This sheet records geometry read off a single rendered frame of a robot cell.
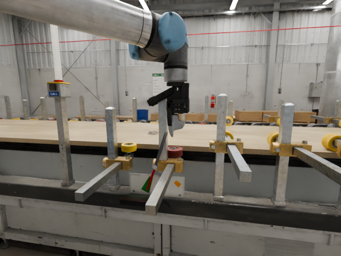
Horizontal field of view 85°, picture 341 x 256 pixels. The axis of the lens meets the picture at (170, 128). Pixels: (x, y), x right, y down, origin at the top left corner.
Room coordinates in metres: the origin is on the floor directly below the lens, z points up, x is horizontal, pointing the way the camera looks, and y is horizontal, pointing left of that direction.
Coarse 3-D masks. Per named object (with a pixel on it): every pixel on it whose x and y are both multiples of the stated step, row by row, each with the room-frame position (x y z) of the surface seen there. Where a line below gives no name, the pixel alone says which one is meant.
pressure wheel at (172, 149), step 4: (168, 148) 0.87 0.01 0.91; (172, 148) 0.88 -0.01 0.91; (176, 148) 0.88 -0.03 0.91; (180, 148) 0.87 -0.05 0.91; (168, 152) 0.85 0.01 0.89; (172, 152) 0.84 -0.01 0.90; (176, 152) 0.84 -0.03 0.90; (180, 152) 0.85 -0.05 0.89; (168, 156) 0.85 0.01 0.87; (172, 156) 0.84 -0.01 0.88; (176, 156) 0.84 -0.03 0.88; (180, 156) 0.85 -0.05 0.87
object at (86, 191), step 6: (132, 156) 0.96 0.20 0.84; (120, 162) 0.83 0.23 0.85; (108, 168) 0.76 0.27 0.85; (114, 168) 0.76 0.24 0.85; (120, 168) 0.82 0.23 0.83; (102, 174) 0.69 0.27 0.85; (108, 174) 0.71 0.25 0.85; (114, 174) 0.76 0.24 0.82; (90, 180) 0.64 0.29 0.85; (96, 180) 0.64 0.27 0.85; (102, 180) 0.66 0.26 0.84; (84, 186) 0.59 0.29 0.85; (90, 186) 0.59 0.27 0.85; (96, 186) 0.63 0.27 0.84; (78, 192) 0.56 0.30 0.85; (84, 192) 0.56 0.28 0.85; (90, 192) 0.59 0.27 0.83; (78, 198) 0.55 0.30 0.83; (84, 198) 0.56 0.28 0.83
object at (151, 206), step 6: (168, 168) 0.74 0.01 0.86; (174, 168) 0.78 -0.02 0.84; (162, 174) 0.67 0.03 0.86; (168, 174) 0.67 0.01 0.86; (162, 180) 0.62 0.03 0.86; (168, 180) 0.65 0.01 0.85; (156, 186) 0.58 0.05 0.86; (162, 186) 0.58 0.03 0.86; (156, 192) 0.54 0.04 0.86; (162, 192) 0.55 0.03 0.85; (150, 198) 0.50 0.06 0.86; (156, 198) 0.50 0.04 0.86; (162, 198) 0.55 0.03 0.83; (150, 204) 0.47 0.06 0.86; (156, 204) 0.48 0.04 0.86; (150, 210) 0.47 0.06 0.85; (156, 210) 0.47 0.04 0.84
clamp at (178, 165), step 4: (160, 160) 0.81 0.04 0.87; (168, 160) 0.81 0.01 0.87; (172, 160) 0.81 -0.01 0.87; (176, 160) 0.81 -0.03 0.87; (160, 164) 0.80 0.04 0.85; (164, 164) 0.80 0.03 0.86; (176, 164) 0.79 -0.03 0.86; (180, 164) 0.78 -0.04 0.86; (160, 168) 0.80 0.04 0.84; (164, 168) 0.80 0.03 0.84; (176, 168) 0.79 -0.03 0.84; (180, 168) 0.78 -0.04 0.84; (180, 172) 0.78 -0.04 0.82
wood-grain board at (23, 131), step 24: (0, 120) 1.99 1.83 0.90; (24, 120) 1.99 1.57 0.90; (48, 120) 1.99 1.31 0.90; (72, 144) 1.07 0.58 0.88; (96, 144) 1.04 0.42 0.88; (120, 144) 1.01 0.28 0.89; (144, 144) 0.99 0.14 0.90; (168, 144) 0.98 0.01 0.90; (192, 144) 0.98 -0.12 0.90; (264, 144) 0.98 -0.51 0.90; (312, 144) 0.98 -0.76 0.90
